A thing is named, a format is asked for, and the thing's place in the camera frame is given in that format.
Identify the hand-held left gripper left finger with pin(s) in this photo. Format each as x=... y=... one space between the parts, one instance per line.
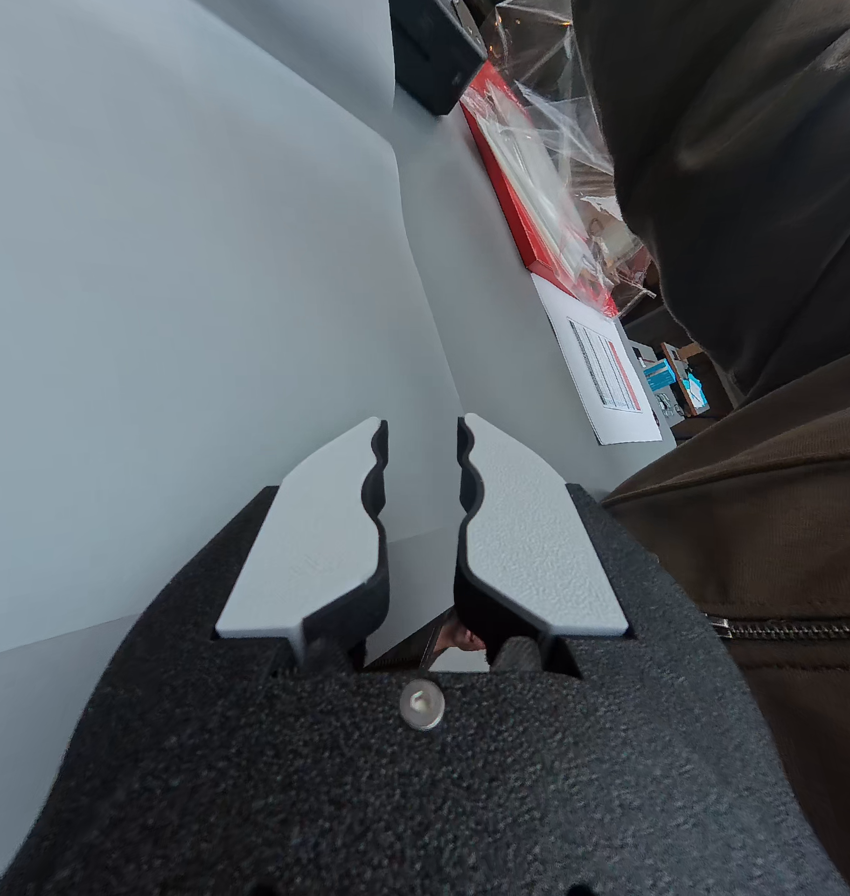
x=313 y=539

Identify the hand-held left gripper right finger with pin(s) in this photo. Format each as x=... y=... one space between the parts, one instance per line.
x=530 y=539

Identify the person's right forearm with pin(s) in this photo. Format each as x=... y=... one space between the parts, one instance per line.
x=747 y=175

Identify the grey desk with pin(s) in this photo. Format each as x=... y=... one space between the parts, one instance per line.
x=467 y=315

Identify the paper sheet with table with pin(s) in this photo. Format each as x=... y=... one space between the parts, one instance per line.
x=607 y=392

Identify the small blue box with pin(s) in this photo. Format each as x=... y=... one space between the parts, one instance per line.
x=658 y=376

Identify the person's brown jacket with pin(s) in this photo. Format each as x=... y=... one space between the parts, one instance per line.
x=803 y=546

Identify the red flat box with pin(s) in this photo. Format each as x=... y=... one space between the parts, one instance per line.
x=509 y=196

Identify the crumpled clear plastic wrap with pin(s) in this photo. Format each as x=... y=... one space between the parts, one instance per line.
x=558 y=105

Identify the black box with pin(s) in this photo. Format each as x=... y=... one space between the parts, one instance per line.
x=435 y=49

